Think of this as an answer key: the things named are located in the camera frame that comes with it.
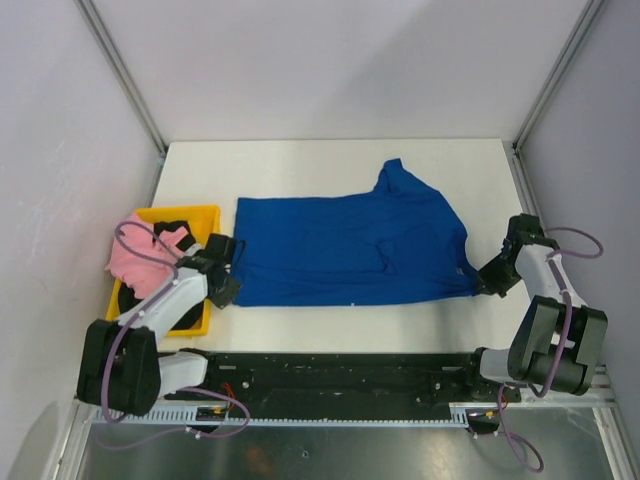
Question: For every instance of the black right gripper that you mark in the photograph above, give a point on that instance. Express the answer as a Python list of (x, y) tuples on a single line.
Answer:
[(487, 283)]

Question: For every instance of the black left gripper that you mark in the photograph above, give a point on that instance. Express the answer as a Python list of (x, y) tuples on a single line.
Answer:
[(224, 299)]

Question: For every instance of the blue t shirt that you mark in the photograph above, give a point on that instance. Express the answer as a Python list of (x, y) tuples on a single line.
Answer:
[(399, 243)]

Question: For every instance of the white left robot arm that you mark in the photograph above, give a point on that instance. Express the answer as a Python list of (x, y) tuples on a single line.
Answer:
[(121, 369)]

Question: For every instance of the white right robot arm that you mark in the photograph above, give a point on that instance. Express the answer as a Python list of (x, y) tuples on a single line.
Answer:
[(559, 340)]

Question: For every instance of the yellow plastic bin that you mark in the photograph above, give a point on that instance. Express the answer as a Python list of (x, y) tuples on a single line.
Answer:
[(203, 220)]

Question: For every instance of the pink t shirt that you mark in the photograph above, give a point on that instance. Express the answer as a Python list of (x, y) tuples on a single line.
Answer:
[(140, 255)]

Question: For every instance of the black t shirt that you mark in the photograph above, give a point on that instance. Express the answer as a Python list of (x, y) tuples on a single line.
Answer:
[(139, 278)]

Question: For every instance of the right aluminium frame post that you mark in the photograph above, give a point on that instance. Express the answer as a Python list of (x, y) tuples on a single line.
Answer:
[(576, 40)]

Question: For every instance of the aluminium frame post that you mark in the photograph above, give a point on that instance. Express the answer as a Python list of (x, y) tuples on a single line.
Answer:
[(114, 58), (576, 40)]

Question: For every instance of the left aluminium frame post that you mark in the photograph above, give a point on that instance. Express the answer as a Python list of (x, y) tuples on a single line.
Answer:
[(114, 58)]

